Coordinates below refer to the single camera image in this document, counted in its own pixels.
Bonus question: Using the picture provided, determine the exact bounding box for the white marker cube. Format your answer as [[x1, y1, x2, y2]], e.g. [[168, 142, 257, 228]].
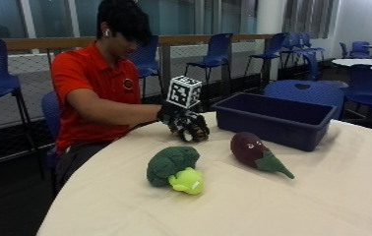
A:
[[165, 75, 202, 109]]

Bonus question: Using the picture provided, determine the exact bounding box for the green broccoli soft toy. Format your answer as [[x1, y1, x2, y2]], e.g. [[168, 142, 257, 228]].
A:
[[145, 146, 205, 196]]

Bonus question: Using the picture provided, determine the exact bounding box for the purple eggplant soft toy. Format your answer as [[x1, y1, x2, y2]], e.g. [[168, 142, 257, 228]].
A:
[[229, 131, 296, 180]]

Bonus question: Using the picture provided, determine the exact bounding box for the blue plastic bin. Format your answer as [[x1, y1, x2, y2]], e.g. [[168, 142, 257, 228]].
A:
[[210, 91, 337, 152]]

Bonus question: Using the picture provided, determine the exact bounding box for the beige tablecloth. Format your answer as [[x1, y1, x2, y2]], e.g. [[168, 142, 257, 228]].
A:
[[36, 111, 372, 236]]

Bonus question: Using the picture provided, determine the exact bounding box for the the person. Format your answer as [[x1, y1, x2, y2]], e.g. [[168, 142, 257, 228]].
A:
[[49, 0, 164, 191]]

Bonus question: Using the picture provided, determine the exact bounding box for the wooden railing with mesh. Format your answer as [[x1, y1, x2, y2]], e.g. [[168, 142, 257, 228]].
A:
[[0, 33, 278, 132]]

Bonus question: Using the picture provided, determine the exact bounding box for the white round table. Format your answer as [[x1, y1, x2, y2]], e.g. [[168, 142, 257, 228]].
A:
[[330, 57, 372, 69]]

